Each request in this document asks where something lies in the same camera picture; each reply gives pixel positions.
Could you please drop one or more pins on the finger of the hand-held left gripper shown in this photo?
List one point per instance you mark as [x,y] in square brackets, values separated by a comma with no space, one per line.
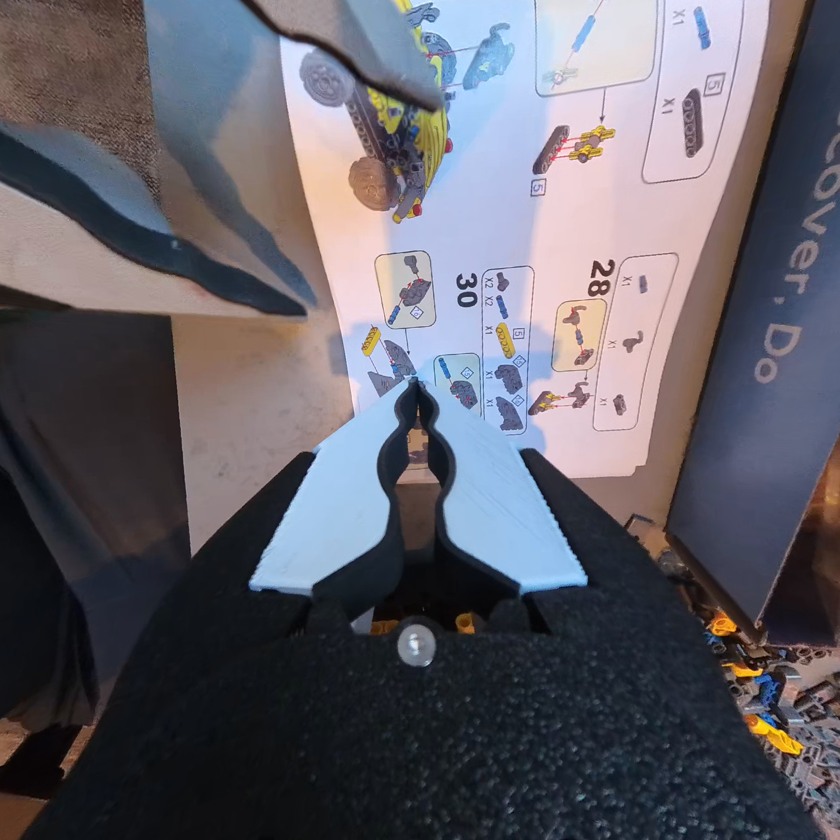
[65,249]
[367,39]

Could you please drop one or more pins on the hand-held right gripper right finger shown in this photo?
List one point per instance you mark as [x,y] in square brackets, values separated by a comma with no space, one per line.
[505,518]

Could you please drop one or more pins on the dark blue robot kit box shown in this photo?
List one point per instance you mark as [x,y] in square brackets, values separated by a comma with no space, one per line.
[774,328]

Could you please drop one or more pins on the pile of small toy parts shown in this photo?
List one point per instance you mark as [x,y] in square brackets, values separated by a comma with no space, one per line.
[768,695]

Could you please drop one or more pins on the grey desk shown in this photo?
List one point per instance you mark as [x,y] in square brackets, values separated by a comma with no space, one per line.
[256,394]

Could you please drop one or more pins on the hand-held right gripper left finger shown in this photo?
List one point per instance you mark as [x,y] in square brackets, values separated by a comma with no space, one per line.
[328,525]

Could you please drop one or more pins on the white instruction booklet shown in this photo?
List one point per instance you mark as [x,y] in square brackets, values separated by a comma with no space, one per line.
[558,229]

